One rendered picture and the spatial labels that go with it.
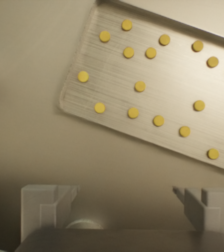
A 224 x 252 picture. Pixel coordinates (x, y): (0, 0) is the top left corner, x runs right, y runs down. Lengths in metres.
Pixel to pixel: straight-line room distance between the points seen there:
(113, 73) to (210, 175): 0.14
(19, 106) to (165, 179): 0.17
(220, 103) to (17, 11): 0.23
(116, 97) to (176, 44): 0.08
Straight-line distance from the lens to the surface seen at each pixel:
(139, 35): 0.35
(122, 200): 0.35
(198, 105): 0.35
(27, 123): 0.36
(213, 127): 0.35
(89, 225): 0.35
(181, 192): 0.16
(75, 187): 0.17
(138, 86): 0.34
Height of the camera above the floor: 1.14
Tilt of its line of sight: 89 degrees down
